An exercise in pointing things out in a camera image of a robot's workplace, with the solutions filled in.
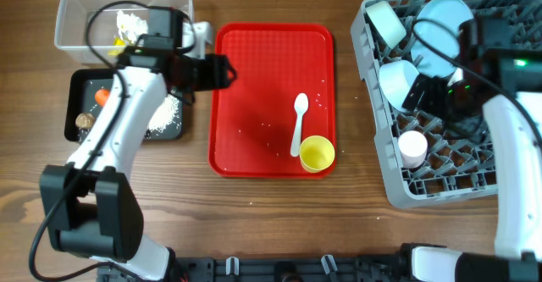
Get light blue bowl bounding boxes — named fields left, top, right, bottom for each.
left=379, top=60, right=419, bottom=112

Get large light blue plate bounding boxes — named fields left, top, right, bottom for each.
left=411, top=0, right=473, bottom=77

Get clear plastic waste bin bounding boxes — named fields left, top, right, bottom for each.
left=54, top=0, right=194, bottom=64

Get black rectangular tray bin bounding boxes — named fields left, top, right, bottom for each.
left=64, top=69, right=183, bottom=143

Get pink cup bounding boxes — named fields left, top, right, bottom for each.
left=398, top=130, right=429, bottom=169

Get pile of white rice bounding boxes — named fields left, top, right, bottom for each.
left=147, top=95, right=181, bottom=133

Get white tissue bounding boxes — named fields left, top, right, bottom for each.
left=114, top=10, right=148, bottom=46

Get yellow snack wrapper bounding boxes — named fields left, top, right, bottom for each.
left=108, top=37, right=128, bottom=57

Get brown walnut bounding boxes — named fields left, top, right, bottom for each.
left=75, top=113, right=96, bottom=130

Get grey dishwasher rack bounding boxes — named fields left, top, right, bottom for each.
left=351, top=0, right=541, bottom=208

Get orange carrot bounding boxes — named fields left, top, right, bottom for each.
left=94, top=89, right=110, bottom=108

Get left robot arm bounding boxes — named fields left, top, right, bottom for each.
left=28, top=6, right=237, bottom=281

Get white plastic spoon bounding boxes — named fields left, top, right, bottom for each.
left=290, top=93, right=309, bottom=157

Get yellow cup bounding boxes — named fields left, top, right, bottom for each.
left=299, top=135, right=335, bottom=174

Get red serving tray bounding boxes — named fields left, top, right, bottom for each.
left=208, top=22, right=336, bottom=179

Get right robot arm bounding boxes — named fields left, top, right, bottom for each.
left=402, top=17, right=541, bottom=281

